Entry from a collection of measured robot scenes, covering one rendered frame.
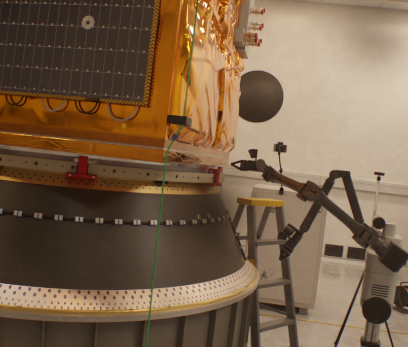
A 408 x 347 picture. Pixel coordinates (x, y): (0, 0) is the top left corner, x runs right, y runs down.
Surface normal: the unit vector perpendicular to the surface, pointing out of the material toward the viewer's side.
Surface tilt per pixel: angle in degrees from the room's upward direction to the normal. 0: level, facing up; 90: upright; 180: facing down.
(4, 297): 43
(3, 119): 93
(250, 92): 90
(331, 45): 90
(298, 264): 90
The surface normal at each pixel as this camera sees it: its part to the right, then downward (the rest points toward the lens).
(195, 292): 0.57, -0.66
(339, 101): -0.14, 0.01
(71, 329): 0.30, 0.06
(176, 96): 0.65, 0.11
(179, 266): 0.65, -0.38
